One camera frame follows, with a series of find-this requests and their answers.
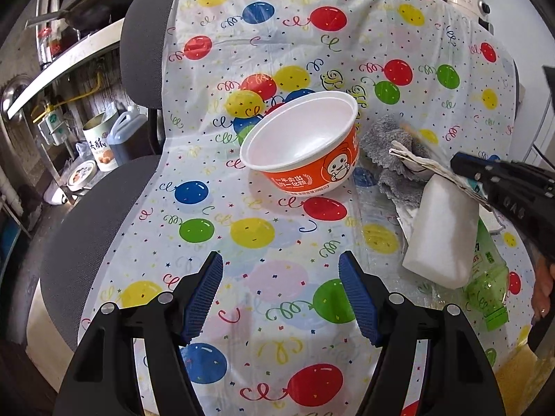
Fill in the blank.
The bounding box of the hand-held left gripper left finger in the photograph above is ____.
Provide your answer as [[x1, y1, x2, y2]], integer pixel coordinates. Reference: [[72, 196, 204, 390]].
[[52, 250, 224, 416]]

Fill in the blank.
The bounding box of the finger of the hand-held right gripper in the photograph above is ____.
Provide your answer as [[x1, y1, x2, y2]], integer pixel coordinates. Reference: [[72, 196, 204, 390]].
[[451, 151, 494, 191]]

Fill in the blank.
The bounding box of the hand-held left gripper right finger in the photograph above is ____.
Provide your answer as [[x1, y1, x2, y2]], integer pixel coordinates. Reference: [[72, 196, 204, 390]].
[[338, 250, 508, 416]]

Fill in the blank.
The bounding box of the white paper bag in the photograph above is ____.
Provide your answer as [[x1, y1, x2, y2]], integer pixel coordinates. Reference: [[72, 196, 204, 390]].
[[389, 140, 493, 290]]

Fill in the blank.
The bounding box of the clear plastic container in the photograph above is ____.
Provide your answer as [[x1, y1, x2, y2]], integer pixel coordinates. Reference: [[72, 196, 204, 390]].
[[353, 177, 438, 308]]

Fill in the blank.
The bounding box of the orange instant noodle bowl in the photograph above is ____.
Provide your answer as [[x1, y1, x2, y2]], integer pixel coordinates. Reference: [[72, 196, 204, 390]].
[[239, 91, 360, 202]]

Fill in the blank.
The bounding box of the person's right hand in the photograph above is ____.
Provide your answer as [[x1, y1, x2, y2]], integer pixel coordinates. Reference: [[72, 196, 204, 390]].
[[531, 260, 555, 327]]

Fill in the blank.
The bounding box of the green plastic bottle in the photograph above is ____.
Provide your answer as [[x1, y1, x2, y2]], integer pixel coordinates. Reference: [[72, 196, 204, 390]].
[[462, 219, 513, 332]]

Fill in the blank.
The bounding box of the grey cloth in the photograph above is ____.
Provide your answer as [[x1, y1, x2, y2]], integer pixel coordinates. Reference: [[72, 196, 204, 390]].
[[361, 115, 430, 209]]

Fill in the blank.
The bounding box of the translucent plastic jug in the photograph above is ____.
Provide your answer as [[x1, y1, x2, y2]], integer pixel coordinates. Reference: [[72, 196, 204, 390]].
[[107, 110, 146, 167]]

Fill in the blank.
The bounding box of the white tin can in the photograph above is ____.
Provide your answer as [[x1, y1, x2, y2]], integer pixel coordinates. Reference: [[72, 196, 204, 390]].
[[82, 112, 120, 172]]

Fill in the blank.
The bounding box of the white gas meter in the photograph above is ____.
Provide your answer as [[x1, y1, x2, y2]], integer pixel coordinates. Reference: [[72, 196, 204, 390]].
[[37, 106, 67, 146]]

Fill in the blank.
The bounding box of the balloon printed plastic sheet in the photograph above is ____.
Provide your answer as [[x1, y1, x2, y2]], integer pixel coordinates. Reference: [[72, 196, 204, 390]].
[[78, 0, 538, 416]]

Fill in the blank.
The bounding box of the black office chair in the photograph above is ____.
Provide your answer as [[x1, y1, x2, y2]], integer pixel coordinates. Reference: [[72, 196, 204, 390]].
[[39, 0, 185, 352]]

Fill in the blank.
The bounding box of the steel pot lid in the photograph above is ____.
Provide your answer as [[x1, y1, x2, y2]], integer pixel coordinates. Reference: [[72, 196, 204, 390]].
[[0, 76, 35, 118]]

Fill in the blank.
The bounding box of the white kitchen counter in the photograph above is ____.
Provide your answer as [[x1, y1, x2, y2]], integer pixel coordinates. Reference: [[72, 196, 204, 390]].
[[6, 17, 127, 115]]

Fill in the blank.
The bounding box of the black wok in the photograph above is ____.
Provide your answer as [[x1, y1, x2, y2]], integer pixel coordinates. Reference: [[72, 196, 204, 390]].
[[26, 0, 126, 32]]

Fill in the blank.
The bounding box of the yellow gas hose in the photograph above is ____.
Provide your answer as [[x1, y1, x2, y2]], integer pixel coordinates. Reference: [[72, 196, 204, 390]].
[[32, 71, 103, 122]]

